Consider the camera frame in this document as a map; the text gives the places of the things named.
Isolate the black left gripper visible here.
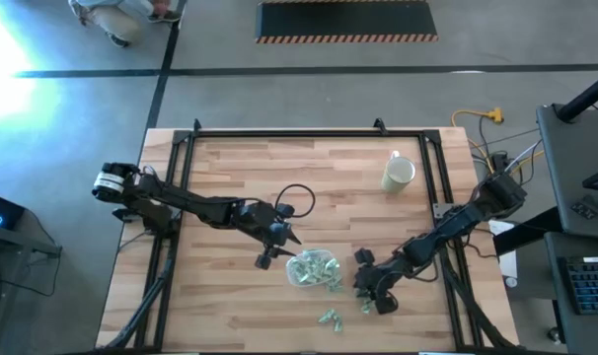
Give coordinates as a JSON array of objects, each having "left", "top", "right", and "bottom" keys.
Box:
[{"left": 256, "top": 202, "right": 303, "bottom": 271}]

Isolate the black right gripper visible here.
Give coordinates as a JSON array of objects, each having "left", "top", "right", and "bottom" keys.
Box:
[{"left": 353, "top": 247, "right": 405, "bottom": 317}]

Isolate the clear plastic bin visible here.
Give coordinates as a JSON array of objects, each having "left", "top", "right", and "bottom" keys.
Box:
[{"left": 284, "top": 248, "right": 340, "bottom": 289}]

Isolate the pale green mug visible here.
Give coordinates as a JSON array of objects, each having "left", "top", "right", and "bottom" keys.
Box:
[{"left": 380, "top": 150, "right": 417, "bottom": 195}]

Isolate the white paper sheet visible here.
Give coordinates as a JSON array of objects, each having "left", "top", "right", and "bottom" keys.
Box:
[{"left": 486, "top": 219, "right": 520, "bottom": 280}]

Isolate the black desk leg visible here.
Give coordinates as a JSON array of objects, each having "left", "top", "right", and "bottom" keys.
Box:
[{"left": 490, "top": 206, "right": 564, "bottom": 257}]

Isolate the dark grey keyboard desk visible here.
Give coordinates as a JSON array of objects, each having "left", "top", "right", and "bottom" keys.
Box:
[{"left": 543, "top": 230, "right": 598, "bottom": 355}]

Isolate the backlit keyboard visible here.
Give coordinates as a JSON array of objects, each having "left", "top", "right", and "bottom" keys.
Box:
[{"left": 558, "top": 254, "right": 598, "bottom": 317}]

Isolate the black hazard striped floor mat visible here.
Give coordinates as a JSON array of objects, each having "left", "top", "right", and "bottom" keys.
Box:
[{"left": 254, "top": 0, "right": 440, "bottom": 44}]

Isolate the grey equipment stand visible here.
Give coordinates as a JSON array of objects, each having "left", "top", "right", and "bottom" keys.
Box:
[{"left": 0, "top": 224, "right": 63, "bottom": 317}]

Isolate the person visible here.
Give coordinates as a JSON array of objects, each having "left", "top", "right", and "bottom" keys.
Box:
[{"left": 66, "top": 0, "right": 185, "bottom": 49}]

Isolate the black device with blue light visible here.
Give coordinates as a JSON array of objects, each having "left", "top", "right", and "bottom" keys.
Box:
[{"left": 0, "top": 189, "right": 27, "bottom": 231}]

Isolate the black pole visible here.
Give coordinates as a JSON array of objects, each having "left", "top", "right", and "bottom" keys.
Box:
[{"left": 555, "top": 68, "right": 598, "bottom": 124}]

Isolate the black looped camera cable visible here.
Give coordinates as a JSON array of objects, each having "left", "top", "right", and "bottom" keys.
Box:
[{"left": 273, "top": 183, "right": 317, "bottom": 219}]

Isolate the grey metal bracket plate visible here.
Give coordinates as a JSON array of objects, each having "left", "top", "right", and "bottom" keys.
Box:
[{"left": 431, "top": 201, "right": 453, "bottom": 222}]

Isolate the black cable conduit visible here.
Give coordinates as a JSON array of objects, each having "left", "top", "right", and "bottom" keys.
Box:
[
  {"left": 101, "top": 236, "right": 180, "bottom": 352},
  {"left": 439, "top": 236, "right": 515, "bottom": 352}
]

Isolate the black aluminium table frame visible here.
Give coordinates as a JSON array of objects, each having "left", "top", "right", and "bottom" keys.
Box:
[{"left": 95, "top": 117, "right": 522, "bottom": 355}]

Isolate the grey cable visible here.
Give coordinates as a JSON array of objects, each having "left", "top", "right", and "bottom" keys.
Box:
[{"left": 503, "top": 139, "right": 545, "bottom": 174}]

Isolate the yellow extension cord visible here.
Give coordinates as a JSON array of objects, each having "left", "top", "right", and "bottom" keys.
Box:
[{"left": 450, "top": 106, "right": 505, "bottom": 167}]

